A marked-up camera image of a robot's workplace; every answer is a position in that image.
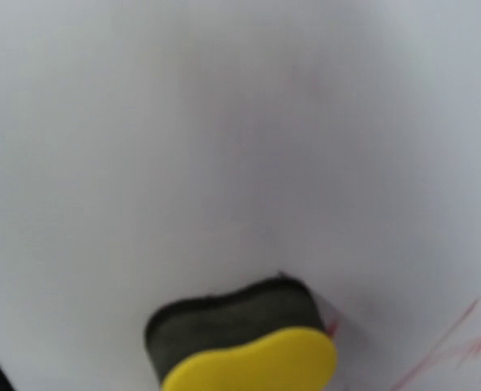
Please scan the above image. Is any white whiteboard black frame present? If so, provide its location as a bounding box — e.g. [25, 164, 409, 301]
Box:
[0, 1, 481, 390]

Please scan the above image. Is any yellow black whiteboard eraser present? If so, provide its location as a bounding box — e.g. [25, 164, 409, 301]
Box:
[144, 275, 339, 390]

